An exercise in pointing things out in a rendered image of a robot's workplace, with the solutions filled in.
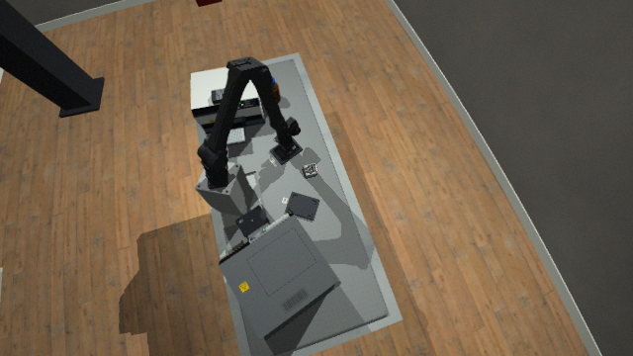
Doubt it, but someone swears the brown bottle with blue cap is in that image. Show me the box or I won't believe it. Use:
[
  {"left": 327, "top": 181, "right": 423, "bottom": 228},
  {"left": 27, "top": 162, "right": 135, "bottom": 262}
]
[{"left": 271, "top": 77, "right": 281, "bottom": 103}]

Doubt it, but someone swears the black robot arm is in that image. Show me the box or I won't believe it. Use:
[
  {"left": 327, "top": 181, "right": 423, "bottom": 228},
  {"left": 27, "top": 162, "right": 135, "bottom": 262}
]
[{"left": 197, "top": 57, "right": 301, "bottom": 189}]

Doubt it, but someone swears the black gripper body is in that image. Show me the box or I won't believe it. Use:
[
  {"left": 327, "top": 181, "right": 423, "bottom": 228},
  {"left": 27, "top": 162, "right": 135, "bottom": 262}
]
[{"left": 275, "top": 136, "right": 294, "bottom": 154}]

